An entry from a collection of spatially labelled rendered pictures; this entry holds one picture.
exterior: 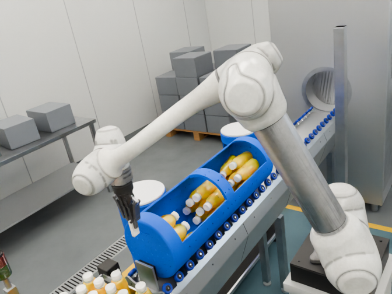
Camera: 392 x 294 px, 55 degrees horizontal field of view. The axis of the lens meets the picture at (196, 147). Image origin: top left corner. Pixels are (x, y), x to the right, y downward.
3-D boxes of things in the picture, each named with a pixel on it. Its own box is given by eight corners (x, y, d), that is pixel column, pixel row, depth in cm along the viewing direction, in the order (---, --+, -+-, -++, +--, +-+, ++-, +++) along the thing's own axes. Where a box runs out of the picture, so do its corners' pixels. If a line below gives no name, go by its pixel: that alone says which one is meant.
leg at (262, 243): (272, 282, 273) (265, 209, 249) (269, 287, 269) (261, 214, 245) (265, 279, 277) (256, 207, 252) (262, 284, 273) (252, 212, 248)
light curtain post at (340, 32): (348, 260, 281) (347, 25, 214) (345, 265, 276) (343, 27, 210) (339, 258, 284) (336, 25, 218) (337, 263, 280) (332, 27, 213)
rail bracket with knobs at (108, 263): (126, 280, 168) (121, 262, 164) (115, 291, 163) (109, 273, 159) (112, 273, 174) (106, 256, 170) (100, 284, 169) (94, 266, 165)
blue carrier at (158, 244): (276, 184, 213) (270, 137, 202) (182, 287, 151) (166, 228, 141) (233, 177, 230) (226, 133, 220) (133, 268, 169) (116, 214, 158)
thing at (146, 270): (161, 288, 157) (156, 264, 152) (158, 291, 155) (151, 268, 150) (144, 280, 163) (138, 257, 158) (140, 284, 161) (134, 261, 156)
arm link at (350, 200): (360, 224, 140) (360, 173, 131) (371, 258, 124) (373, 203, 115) (314, 225, 144) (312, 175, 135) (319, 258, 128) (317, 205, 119)
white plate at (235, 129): (228, 121, 295) (229, 122, 296) (214, 135, 273) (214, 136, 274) (263, 121, 282) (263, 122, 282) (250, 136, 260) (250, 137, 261)
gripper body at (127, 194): (105, 184, 137) (112, 205, 141) (121, 188, 132) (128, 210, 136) (121, 174, 142) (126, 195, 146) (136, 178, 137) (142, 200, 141)
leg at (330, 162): (335, 214, 334) (334, 150, 309) (333, 217, 330) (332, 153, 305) (329, 212, 338) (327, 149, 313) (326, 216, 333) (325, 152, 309)
